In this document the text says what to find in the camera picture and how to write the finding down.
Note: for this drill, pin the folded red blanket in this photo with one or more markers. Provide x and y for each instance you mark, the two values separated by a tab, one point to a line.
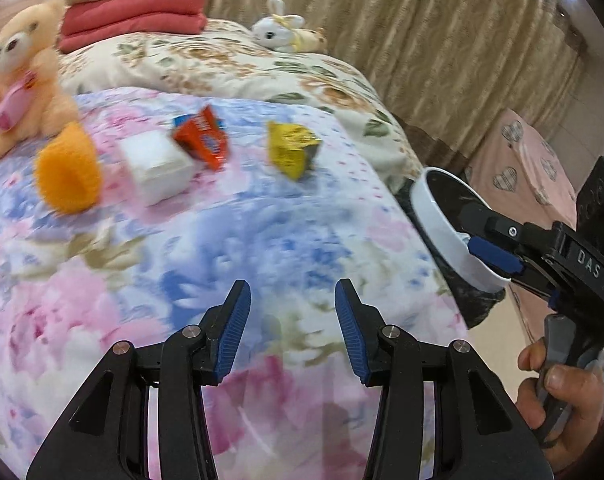
90	22

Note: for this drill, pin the floral pastel bed quilt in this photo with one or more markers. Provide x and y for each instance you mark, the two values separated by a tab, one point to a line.
71	286

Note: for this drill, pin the white bunny plush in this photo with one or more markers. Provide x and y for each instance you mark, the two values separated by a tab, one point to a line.
286	33

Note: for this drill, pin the pink heart cover furniture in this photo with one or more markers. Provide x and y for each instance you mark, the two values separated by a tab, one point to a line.
520	176

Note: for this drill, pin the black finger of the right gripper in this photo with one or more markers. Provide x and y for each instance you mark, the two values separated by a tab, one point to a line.
478	220

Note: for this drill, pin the white rimmed trash bin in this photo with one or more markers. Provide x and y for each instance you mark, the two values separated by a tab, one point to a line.
437	198

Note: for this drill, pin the yellow snack wrapper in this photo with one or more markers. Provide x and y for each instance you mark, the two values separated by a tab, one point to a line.
291	148

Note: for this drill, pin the beige patterned curtains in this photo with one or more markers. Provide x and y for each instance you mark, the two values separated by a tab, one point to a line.
447	68

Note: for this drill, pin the cream floral duvet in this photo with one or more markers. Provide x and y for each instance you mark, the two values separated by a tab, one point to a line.
225	62

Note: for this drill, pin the orange blue snack wrapper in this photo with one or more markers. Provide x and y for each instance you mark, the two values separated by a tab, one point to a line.
202	136

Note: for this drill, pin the orange foam net sleeve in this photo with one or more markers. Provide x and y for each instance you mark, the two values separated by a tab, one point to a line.
67	172

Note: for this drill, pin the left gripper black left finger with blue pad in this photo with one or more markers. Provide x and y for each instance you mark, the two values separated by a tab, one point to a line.
103	431

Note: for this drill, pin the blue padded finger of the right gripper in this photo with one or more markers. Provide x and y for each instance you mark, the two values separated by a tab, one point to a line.
498	259

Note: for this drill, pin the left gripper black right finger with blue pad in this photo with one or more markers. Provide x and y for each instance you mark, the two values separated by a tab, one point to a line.
480	433

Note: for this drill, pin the beige teddy bear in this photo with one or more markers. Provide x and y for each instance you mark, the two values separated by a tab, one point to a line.
32	102

